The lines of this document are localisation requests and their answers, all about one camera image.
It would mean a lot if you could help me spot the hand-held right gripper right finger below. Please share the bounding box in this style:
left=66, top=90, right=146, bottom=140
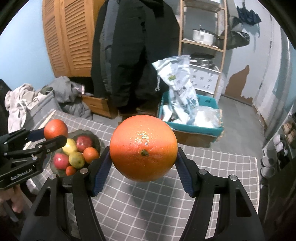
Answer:
left=174, top=148, right=265, bottom=241

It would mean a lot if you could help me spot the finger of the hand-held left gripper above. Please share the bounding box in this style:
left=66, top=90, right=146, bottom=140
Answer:
left=0, top=128, right=47, bottom=151
left=5, top=136, right=67, bottom=163

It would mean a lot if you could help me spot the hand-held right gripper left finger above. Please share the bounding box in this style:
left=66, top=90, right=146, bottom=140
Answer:
left=24, top=146, right=114, bottom=241

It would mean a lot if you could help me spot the orange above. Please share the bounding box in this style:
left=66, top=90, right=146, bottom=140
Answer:
left=43, top=119, right=69, bottom=141
left=109, top=115, right=178, bottom=182

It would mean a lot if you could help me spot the yellow round fruit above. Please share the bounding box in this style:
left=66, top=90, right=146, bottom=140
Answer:
left=62, top=138, right=77, bottom=155

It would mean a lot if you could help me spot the green yellow mango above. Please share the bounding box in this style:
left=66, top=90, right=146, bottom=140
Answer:
left=69, top=151, right=85, bottom=169

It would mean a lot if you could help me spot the dark red apple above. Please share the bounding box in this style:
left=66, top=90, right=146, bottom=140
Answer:
left=76, top=136, right=93, bottom=152

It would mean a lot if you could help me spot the green glass plate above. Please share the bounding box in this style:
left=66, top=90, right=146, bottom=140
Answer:
left=50, top=130, right=101, bottom=178

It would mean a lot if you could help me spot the person's left hand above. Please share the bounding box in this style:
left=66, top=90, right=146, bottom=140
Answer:
left=0, top=185, right=25, bottom=214

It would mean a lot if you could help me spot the white crumpled clothing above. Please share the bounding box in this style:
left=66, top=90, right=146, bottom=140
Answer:
left=5, top=84, right=50, bottom=133

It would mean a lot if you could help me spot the grey checked tablecloth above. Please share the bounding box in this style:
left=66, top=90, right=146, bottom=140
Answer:
left=22, top=110, right=259, bottom=241

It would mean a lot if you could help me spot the wooden drawer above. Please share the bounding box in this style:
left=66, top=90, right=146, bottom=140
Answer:
left=82, top=94, right=118, bottom=120

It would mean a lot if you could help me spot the clear plastic bag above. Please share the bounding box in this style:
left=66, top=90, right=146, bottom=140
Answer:
left=187, top=106, right=221, bottom=128

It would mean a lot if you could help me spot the white shoe rack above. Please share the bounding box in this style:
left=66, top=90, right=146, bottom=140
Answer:
left=260, top=109, right=296, bottom=179

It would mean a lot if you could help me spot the dark brown curtain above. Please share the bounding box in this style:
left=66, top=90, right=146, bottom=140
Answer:
left=257, top=162, right=296, bottom=241

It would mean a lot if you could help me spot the wooden louvered wardrobe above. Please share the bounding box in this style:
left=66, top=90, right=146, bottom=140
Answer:
left=42, top=0, right=109, bottom=78

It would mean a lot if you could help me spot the white plastic basket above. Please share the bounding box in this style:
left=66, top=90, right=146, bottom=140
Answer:
left=190, top=64, right=221, bottom=94

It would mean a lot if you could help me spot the dark grey hanging jacket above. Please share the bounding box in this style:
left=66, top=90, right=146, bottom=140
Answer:
left=98, top=0, right=121, bottom=95

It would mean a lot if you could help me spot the white printed rice bag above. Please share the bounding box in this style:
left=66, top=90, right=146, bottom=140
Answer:
left=152, top=56, right=199, bottom=124

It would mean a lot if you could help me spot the steel steamer pot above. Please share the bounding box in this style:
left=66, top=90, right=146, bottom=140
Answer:
left=190, top=53, right=215, bottom=67

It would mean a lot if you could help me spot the black hanging coat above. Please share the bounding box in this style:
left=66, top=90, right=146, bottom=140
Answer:
left=91, top=0, right=180, bottom=115

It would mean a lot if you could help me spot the pale blue door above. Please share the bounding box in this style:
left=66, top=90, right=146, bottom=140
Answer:
left=222, top=0, right=281, bottom=107

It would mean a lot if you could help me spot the wooden shelf rack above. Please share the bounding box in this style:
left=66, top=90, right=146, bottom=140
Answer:
left=178, top=0, right=228, bottom=98

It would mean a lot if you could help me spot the grey metal pipe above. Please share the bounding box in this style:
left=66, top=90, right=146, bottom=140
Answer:
left=264, top=35, right=294, bottom=139

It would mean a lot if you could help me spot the olive green hanging jacket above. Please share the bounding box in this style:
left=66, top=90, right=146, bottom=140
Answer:
left=225, top=16, right=251, bottom=50

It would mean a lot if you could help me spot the dark blue umbrella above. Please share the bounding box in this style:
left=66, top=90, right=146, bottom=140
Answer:
left=236, top=0, right=262, bottom=25

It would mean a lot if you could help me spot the white storage box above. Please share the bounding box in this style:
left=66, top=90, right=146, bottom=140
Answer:
left=184, top=0, right=223, bottom=7

